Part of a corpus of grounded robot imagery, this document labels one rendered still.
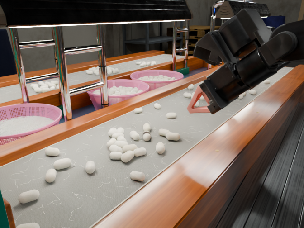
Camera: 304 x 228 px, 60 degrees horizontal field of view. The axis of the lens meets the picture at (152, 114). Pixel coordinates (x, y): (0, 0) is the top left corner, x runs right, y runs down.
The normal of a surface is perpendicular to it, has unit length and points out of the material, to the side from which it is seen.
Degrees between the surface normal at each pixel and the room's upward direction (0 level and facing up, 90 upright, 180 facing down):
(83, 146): 0
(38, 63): 90
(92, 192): 0
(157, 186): 0
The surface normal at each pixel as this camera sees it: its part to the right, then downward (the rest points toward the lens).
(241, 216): 0.00, -0.93
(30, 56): 0.83, 0.20
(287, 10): -0.55, 0.30
